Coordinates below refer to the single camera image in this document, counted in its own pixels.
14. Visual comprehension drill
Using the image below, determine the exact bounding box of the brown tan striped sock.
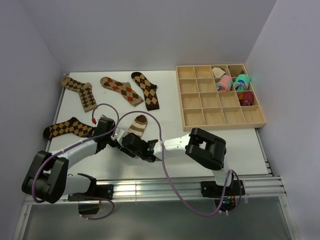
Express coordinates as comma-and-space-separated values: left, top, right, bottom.
127, 114, 148, 137

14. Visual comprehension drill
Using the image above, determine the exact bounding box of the tan orange argyle sock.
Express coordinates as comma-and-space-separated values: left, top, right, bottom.
100, 77, 143, 107

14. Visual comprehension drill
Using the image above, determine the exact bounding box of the dark brown tan argyle sock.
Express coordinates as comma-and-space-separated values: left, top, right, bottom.
131, 72, 160, 111

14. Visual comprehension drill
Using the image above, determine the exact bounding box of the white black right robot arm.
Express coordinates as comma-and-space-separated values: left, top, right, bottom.
120, 128, 234, 195

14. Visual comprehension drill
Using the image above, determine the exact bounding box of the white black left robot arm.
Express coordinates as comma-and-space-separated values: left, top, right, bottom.
21, 117, 115, 204

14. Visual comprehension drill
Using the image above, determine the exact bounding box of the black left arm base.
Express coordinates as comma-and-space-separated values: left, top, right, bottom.
67, 184, 114, 219

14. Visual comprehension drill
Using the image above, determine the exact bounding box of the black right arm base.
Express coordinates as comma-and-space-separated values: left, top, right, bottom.
200, 180, 246, 212

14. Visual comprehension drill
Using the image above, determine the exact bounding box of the brown yellow argyle sock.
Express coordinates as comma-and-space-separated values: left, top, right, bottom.
43, 117, 96, 140

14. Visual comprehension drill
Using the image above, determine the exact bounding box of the pink rolled sock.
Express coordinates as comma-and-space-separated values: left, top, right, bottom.
216, 74, 233, 92

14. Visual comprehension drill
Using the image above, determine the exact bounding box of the cream rolled sock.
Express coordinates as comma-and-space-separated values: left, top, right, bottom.
212, 67, 226, 78

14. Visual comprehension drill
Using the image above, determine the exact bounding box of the maroon rolled sock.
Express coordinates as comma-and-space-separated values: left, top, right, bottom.
238, 91, 254, 106

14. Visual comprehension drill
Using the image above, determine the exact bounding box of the teal rolled sock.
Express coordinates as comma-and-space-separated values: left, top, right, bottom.
234, 74, 251, 91

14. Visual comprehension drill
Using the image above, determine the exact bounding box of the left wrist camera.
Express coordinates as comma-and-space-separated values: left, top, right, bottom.
100, 114, 109, 121

